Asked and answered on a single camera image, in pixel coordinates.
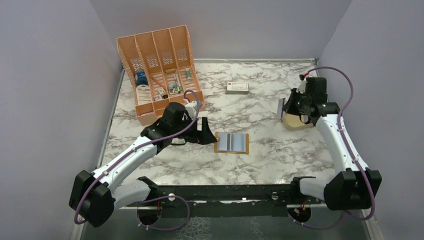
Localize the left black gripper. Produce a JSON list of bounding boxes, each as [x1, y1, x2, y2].
[[172, 115, 217, 145]]

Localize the yellow leather card holder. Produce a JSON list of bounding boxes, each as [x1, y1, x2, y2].
[[214, 131, 250, 155]]

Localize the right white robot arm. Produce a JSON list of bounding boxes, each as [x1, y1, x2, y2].
[[282, 77, 382, 211]]

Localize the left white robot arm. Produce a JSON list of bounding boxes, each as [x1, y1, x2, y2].
[[69, 100, 217, 228]]

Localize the white small card box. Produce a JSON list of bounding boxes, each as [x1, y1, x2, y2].
[[226, 82, 249, 95]]

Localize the beige oval tray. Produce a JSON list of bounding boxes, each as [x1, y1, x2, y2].
[[281, 113, 313, 131]]

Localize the metal binder clip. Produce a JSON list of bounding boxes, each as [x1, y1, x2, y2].
[[168, 80, 178, 94]]

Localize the green white marker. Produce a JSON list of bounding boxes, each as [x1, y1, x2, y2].
[[185, 68, 192, 81]]

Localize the small brown eraser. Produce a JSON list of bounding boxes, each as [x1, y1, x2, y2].
[[165, 68, 176, 74]]

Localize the white label sheet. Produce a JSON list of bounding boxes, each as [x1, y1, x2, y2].
[[135, 84, 152, 106]]

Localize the red pencil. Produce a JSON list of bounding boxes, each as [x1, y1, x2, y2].
[[151, 76, 168, 91]]

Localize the black mounting base bar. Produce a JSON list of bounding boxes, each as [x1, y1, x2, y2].
[[129, 177, 322, 218]]

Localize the peach plastic desk organizer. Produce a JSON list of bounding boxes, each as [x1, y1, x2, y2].
[[116, 25, 205, 126]]

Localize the blue tape roll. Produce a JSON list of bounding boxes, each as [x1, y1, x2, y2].
[[134, 70, 149, 86]]

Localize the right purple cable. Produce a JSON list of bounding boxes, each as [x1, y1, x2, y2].
[[299, 66, 377, 222]]

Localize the purple cable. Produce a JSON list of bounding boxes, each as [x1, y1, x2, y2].
[[73, 89, 202, 225], [299, 66, 377, 222]]

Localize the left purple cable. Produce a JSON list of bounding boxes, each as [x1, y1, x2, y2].
[[73, 89, 202, 225]]

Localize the aluminium frame rail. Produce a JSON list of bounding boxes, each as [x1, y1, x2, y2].
[[78, 185, 374, 210]]

